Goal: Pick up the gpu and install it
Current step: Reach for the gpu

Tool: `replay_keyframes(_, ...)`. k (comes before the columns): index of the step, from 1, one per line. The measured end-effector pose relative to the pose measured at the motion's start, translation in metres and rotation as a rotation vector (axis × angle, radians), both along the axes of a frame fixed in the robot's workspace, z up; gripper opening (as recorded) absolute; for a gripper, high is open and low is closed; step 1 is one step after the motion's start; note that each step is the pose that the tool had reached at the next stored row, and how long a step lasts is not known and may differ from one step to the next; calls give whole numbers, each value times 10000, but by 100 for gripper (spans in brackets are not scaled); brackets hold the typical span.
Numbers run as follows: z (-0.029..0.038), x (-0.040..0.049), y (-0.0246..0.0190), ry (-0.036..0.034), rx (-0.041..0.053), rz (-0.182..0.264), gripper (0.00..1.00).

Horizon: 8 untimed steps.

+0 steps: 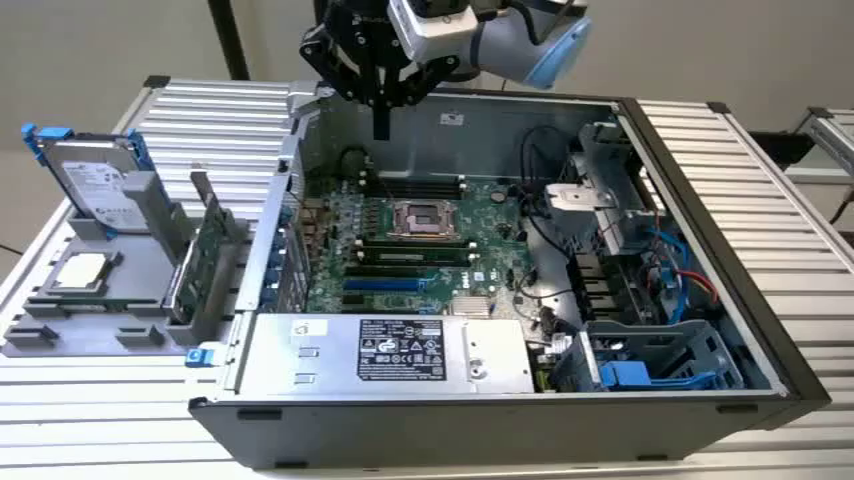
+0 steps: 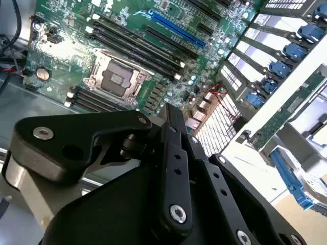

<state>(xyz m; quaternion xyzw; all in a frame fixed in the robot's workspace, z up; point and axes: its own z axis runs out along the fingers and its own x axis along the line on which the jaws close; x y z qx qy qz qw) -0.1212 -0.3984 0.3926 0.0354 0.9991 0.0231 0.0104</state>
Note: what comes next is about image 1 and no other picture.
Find small silver heat sink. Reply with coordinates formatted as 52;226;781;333
451;297;495;316

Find hard disk in blue carrier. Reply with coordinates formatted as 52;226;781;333
20;122;156;236

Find silver CPU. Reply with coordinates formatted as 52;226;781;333
51;252;112;291

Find green motherboard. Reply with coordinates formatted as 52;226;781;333
303;172;535;316

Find silver power supply unit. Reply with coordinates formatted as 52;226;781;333
236;312;539;396

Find blue wire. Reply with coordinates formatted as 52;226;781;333
643;224;693;326

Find black wire loop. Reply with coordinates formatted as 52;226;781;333
519;124;575;191
338;144;372;177

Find black expansion slot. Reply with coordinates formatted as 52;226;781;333
343;264;435;279

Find CPU socket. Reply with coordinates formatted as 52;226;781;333
390;199;462;239

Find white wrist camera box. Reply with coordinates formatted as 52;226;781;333
388;0;482;62

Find blue disk carrier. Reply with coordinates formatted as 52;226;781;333
598;360;653;391

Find open grey PC case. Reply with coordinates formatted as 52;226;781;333
187;79;834;471

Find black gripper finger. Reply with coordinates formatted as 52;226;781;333
382;54;462;142
298;29;384;142

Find blue case latch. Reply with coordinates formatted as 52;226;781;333
186;344;219;369

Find grey plastic disk bay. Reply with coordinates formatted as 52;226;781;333
553;319;746;394

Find blue expansion slot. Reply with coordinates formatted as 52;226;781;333
342;277;429;296

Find grey parts rack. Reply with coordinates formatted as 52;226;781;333
0;172;255;359

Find green graphics card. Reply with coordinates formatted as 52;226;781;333
162;159;236;324

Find black stand pole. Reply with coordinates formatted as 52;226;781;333
206;0;252;81

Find metal drive cage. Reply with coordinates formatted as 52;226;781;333
543;122;669;256

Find red wire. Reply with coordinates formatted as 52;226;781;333
674;267;722;304

